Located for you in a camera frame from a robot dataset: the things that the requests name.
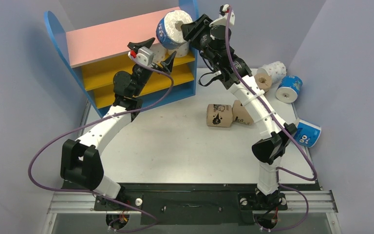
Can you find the white floral paper roll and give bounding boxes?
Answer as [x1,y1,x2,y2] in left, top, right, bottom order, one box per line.
[150,43,167,64]
[257,61,287,84]
[167,42,189,58]

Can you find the blue paper roll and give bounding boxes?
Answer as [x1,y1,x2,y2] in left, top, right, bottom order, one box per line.
[156,10,192,50]
[276,76,303,103]
[293,118,322,148]

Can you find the brown cartoon paper roll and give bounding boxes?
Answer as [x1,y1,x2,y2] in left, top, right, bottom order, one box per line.
[206,104,233,128]

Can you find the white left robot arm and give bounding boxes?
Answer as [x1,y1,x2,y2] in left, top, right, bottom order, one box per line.
[60,38,176,210]

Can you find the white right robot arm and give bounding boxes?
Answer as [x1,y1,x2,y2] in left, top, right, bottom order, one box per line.
[181,14,297,208]

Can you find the blue pink yellow shelf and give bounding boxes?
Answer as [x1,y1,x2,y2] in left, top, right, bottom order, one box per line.
[44,9,198,117]

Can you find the brown standing paper roll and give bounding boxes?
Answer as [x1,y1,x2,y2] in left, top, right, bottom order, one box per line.
[254,73,273,93]

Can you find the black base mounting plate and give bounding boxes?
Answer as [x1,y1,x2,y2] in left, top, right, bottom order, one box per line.
[92,182,291,227]

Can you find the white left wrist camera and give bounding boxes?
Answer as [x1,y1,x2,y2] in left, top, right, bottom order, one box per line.
[128,46,155,67]

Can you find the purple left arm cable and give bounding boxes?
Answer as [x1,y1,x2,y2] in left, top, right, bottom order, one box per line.
[28,63,175,233]

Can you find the aluminium rail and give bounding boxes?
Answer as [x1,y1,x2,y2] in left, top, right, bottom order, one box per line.
[48,191,338,214]

